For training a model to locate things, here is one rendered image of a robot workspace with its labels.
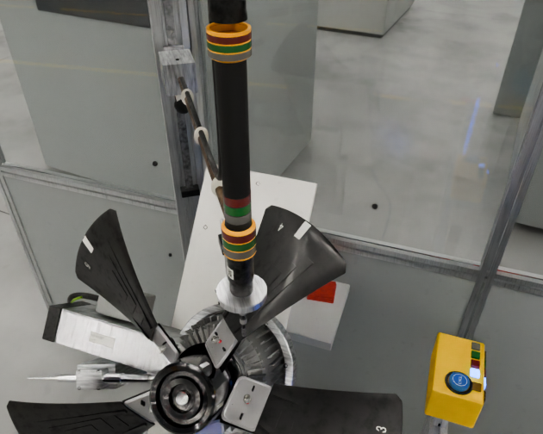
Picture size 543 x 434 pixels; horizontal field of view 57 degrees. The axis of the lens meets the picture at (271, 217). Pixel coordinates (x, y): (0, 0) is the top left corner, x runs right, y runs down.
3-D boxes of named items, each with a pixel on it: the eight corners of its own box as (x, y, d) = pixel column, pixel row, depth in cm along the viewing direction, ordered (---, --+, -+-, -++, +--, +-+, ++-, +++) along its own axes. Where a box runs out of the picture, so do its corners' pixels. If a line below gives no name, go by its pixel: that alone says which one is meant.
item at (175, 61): (162, 82, 118) (157, 46, 113) (191, 79, 120) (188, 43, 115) (166, 100, 111) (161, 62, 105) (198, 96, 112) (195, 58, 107)
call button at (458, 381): (448, 374, 104) (450, 368, 103) (468, 379, 103) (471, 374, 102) (447, 389, 101) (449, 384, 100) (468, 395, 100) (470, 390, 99)
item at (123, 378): (183, 382, 98) (31, 381, 107) (183, 371, 99) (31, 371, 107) (177, 386, 96) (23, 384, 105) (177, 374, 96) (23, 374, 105)
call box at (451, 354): (429, 359, 119) (438, 330, 113) (473, 371, 116) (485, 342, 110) (422, 418, 107) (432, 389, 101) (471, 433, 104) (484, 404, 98)
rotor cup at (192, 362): (166, 407, 96) (130, 430, 83) (183, 332, 96) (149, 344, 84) (236, 430, 92) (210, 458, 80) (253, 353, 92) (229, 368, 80)
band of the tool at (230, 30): (204, 52, 51) (202, 22, 49) (246, 48, 52) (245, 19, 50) (212, 66, 48) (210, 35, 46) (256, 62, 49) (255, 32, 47)
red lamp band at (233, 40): (202, 33, 50) (202, 25, 49) (246, 29, 51) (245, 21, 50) (210, 46, 46) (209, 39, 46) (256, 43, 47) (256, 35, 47)
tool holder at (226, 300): (209, 274, 74) (204, 220, 68) (256, 264, 75) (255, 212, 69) (221, 319, 67) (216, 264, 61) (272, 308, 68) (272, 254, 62)
